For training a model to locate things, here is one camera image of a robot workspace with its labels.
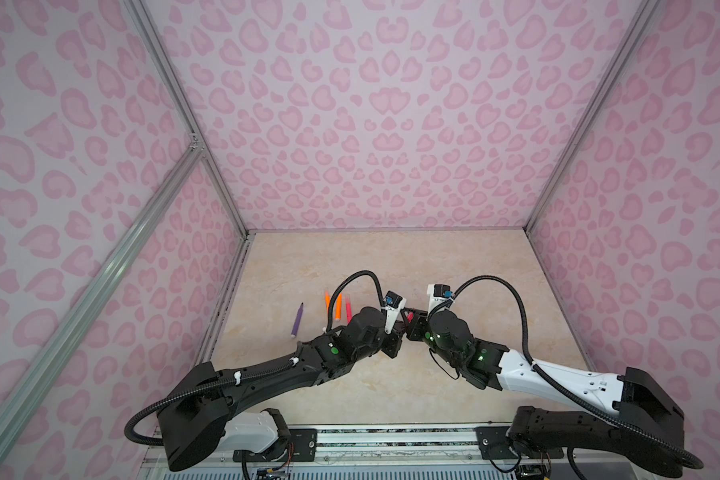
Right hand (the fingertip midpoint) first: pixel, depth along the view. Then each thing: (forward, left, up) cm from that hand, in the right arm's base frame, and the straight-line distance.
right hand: (401, 310), depth 77 cm
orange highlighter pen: (+13, +23, -18) cm, 32 cm away
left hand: (-3, -2, -1) cm, 4 cm away
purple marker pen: (+6, +32, -18) cm, 37 cm away
